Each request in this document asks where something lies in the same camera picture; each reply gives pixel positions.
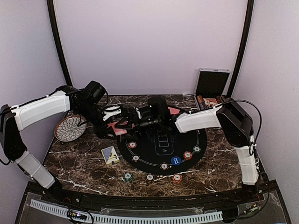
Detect black frame post left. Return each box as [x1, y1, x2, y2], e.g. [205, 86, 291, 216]
[46, 0, 73, 87]

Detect yellow card box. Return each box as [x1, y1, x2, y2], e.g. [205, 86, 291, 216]
[101, 146, 120, 166]

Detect wrapped brown 100 chip roll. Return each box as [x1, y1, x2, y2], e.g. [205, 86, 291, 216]
[216, 96, 226, 104]

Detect red 5 chips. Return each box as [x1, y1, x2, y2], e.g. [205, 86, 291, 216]
[183, 151, 192, 160]
[128, 141, 137, 149]

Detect red 5 chip stack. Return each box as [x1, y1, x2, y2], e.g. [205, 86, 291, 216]
[172, 174, 183, 184]

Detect round black poker mat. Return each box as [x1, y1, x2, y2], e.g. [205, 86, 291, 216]
[116, 107, 207, 175]

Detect aluminium poker case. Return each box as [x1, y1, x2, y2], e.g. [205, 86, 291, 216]
[194, 68, 230, 109]

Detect black frame post right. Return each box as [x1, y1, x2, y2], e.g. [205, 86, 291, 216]
[227, 0, 254, 97]

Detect black orange 100 chip stack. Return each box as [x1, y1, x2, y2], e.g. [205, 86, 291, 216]
[146, 174, 155, 182]

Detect floral ceramic plate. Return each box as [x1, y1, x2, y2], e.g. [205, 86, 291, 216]
[54, 115, 87, 142]

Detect black frame post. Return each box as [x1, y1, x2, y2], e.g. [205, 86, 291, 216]
[46, 0, 73, 87]
[227, 0, 254, 97]

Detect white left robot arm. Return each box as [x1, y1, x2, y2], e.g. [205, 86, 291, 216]
[0, 81, 121, 203]

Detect blue small blind button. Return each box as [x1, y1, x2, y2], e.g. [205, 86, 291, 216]
[171, 156, 182, 166]

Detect white cable duct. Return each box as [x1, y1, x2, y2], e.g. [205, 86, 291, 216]
[29, 199, 223, 224]

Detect black front table rail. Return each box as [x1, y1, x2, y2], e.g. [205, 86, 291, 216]
[23, 179, 281, 212]

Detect purple 500 chip roll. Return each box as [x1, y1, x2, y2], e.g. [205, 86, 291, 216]
[199, 102, 207, 110]

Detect green chip stack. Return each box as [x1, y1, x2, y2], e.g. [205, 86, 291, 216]
[123, 172, 134, 182]

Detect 100 chips mat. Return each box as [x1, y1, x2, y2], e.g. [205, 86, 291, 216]
[132, 155, 140, 162]

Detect dealt card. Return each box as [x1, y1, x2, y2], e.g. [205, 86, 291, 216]
[168, 107, 180, 115]

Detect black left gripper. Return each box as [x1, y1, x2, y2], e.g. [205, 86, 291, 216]
[75, 102, 117, 140]

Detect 100 chips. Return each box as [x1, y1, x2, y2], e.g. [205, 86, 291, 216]
[160, 163, 169, 171]

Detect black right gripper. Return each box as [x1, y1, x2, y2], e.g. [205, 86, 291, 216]
[114, 112, 162, 141]

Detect green chips mat edge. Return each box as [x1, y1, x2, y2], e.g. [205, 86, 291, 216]
[193, 146, 201, 153]

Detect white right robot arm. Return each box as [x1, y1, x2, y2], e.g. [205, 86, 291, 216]
[117, 97, 258, 203]

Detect boxed card deck in case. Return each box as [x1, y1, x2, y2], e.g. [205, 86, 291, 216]
[203, 98, 218, 107]

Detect red back card deck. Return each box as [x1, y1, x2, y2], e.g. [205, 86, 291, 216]
[108, 122, 127, 136]

